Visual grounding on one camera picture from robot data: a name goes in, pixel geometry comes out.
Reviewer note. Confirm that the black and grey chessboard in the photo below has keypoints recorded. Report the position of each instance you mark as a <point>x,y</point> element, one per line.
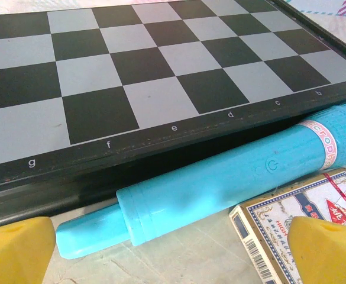
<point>149,74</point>

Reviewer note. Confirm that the turquoise toy microphone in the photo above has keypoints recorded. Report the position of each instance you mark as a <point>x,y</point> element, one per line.
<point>196,192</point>

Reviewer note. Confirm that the playing card box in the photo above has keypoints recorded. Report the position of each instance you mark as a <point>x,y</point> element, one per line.
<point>267,219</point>

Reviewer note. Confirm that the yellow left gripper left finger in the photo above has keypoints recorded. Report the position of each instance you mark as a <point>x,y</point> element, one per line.
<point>16,254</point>

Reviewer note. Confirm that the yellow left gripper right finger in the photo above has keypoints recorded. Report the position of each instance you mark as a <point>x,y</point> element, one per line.
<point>329,257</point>

